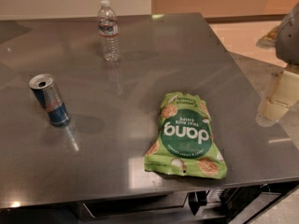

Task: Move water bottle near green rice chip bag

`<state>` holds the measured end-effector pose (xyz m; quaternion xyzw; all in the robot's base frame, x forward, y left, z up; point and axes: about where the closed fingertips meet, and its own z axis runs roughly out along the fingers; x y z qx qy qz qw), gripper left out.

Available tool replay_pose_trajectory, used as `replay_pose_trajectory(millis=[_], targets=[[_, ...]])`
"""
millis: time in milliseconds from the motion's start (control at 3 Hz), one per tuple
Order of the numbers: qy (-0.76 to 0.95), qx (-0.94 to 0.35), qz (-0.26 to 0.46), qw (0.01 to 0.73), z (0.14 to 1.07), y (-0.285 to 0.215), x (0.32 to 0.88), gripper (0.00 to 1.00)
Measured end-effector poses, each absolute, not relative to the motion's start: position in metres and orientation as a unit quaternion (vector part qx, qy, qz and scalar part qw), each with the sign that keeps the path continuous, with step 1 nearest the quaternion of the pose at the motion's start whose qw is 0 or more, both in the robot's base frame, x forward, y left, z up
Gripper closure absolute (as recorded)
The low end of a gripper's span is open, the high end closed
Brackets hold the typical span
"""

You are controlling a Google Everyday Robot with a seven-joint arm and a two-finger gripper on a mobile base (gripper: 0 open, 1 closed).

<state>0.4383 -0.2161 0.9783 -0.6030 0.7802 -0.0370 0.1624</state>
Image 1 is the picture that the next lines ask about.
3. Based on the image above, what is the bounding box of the clear plastic water bottle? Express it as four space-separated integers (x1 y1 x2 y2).
97 0 120 62

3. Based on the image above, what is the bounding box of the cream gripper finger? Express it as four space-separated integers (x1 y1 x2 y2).
258 98 289 121
270 66 299 107

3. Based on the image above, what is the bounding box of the green rice chip bag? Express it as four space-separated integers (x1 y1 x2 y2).
144 91 227 179

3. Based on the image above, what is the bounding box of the blue silver energy drink can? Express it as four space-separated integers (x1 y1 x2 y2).
29 74 70 127

